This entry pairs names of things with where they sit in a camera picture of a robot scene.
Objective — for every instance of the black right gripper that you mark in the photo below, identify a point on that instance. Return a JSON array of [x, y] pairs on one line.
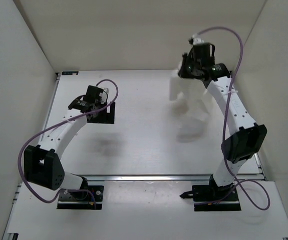
[[183, 73]]

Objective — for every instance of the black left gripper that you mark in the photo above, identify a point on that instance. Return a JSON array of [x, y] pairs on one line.
[[106, 117]]

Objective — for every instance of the white pleated skirt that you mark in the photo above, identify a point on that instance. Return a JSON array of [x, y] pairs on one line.
[[190, 93]]

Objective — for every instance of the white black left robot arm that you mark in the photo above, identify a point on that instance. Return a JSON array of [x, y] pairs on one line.
[[42, 163]]

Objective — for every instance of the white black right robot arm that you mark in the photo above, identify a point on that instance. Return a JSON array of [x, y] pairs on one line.
[[245, 135]]

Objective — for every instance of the dark label sticker left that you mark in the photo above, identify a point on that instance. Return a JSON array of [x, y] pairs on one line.
[[69, 73]]

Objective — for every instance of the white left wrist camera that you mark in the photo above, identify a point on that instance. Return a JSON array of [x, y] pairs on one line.
[[104, 94]]

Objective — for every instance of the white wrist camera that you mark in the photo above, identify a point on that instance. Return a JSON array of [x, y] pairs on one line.
[[104, 94], [193, 41]]

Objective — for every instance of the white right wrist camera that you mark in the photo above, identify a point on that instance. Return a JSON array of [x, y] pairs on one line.
[[193, 41]]

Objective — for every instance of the aluminium table rail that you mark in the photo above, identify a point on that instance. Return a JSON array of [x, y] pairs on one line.
[[149, 177]]

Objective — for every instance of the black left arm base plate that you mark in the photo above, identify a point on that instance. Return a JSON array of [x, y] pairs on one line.
[[81, 200]]

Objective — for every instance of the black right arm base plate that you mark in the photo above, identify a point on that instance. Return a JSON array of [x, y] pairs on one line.
[[206, 199]]

